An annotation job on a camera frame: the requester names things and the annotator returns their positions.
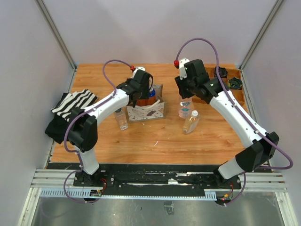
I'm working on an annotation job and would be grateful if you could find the dark blue pump bottle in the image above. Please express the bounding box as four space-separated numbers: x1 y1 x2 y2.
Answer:
136 97 150 107

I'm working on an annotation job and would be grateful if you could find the clear bottle pink cap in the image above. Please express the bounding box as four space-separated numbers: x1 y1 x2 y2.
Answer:
178 96 194 119

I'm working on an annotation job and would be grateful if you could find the clear bottle dark cap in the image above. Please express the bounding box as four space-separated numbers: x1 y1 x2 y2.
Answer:
114 108 128 130

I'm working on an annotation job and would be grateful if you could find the clear bottle white cap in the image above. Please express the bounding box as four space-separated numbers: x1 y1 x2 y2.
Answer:
183 110 200 135

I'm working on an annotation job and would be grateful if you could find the black white striped cloth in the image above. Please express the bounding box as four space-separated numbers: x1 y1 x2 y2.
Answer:
45 89 98 144

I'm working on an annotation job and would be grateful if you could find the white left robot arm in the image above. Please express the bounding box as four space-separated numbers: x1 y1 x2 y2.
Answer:
64 68 153 186

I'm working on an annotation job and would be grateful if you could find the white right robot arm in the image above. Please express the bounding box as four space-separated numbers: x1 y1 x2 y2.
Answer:
174 58 279 188

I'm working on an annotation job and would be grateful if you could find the printed canvas tote bag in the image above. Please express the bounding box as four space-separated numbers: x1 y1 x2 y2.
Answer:
125 84 166 123

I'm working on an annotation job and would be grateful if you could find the bright blue pump bottle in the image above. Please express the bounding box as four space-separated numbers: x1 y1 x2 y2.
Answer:
147 89 156 105

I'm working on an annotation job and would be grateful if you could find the black rolled tie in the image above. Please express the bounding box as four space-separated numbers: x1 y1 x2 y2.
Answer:
214 67 228 78

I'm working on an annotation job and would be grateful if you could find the wooden divided tray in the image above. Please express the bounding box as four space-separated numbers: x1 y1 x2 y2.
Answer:
192 64 245 106

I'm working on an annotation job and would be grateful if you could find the green yellow rolled tie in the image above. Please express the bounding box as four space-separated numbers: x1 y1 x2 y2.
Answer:
228 77 243 90

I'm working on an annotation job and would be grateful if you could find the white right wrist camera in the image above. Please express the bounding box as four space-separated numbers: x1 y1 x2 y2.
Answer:
179 58 190 80

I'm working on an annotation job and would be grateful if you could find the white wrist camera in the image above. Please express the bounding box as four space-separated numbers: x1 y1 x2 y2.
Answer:
131 67 145 78
179 58 190 80

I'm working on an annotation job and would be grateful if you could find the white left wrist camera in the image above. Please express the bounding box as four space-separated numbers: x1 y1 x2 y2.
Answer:
131 67 145 78

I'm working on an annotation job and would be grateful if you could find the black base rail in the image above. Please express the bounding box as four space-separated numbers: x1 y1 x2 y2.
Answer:
73 163 241 197

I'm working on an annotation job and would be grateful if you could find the right aluminium frame post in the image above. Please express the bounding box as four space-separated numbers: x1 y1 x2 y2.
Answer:
238 0 286 71

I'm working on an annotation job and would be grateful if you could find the aluminium frame post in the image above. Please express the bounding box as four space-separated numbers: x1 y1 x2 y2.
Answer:
238 0 286 71
35 0 78 71

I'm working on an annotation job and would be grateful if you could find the left aluminium frame post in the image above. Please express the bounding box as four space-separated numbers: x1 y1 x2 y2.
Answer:
35 0 78 71

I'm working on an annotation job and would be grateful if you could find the grey slotted cable duct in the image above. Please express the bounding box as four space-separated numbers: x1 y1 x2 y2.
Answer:
39 188 217 201

